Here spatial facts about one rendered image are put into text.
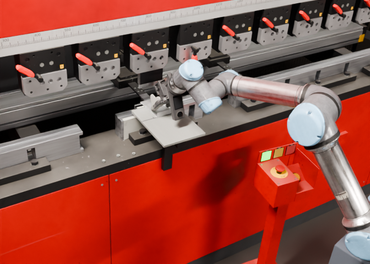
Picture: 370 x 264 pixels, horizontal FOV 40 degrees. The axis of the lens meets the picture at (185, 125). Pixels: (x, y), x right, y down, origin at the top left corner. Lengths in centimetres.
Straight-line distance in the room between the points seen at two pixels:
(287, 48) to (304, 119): 127
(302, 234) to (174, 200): 102
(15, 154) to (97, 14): 58
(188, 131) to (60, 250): 70
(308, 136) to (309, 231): 157
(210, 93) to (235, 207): 94
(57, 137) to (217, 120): 70
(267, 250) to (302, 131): 101
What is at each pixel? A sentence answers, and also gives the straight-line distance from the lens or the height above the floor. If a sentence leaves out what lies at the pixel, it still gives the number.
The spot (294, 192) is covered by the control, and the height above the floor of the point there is 71.
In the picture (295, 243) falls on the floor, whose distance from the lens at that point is 297.
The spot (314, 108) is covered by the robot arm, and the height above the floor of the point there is 132.
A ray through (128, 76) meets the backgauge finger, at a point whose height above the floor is 103.
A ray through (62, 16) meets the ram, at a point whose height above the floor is 144.
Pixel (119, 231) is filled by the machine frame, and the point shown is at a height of 50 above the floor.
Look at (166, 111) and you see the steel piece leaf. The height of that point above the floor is 102.
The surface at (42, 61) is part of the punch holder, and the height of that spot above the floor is 130.
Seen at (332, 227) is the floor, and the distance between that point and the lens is 313.
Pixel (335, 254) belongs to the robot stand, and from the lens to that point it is 194.
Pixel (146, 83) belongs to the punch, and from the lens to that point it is 202.
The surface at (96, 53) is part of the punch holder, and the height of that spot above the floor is 129.
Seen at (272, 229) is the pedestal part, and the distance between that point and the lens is 235.
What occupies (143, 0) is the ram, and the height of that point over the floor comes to 145.
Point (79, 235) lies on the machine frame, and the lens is 212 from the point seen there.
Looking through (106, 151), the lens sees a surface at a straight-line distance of 202.
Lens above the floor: 209
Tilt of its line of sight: 34 degrees down
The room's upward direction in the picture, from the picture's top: 4 degrees clockwise
